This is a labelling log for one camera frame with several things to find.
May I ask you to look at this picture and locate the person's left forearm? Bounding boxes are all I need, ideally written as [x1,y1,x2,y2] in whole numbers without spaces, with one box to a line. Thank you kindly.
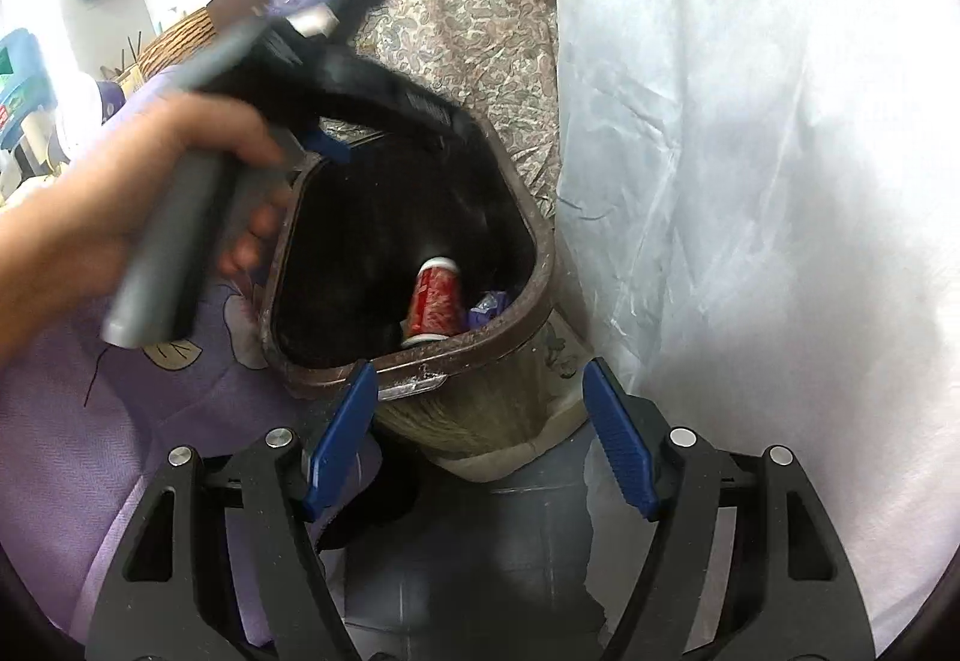
[0,196,68,369]

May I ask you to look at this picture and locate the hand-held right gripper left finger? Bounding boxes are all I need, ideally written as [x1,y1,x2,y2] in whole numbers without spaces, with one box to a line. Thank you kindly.
[86,361,380,661]

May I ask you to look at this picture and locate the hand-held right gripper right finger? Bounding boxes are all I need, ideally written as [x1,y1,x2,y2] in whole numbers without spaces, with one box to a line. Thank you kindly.
[581,357,875,661]

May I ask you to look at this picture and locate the brown trash bin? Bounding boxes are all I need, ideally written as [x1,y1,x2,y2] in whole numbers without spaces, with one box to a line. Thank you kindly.
[259,106,560,403]

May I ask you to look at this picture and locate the purple floral tablecloth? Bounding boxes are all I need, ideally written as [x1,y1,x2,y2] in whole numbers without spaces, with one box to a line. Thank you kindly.
[0,65,391,647]

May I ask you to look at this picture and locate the blue water jug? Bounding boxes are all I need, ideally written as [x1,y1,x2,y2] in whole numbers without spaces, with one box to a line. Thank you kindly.
[0,27,55,130]

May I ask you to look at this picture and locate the person's left hand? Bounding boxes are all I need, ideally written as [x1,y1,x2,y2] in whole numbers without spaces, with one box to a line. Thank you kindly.
[22,93,297,332]

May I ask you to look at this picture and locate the paisley cloth cover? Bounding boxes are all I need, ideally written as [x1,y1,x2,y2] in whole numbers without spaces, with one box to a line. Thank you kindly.
[330,0,563,235]

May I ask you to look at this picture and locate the white sheet cover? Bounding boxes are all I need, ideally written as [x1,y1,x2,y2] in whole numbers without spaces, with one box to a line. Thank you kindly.
[547,0,960,632]

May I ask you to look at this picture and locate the wicker wash basin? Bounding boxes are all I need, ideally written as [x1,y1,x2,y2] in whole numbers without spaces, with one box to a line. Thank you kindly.
[135,5,226,77]

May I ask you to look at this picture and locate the red drink can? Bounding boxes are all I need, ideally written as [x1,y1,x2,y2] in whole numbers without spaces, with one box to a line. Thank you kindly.
[401,256,464,348]

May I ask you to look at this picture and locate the yellow chopstick holder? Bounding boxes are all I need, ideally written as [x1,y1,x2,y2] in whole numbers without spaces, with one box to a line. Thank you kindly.
[111,61,147,100]

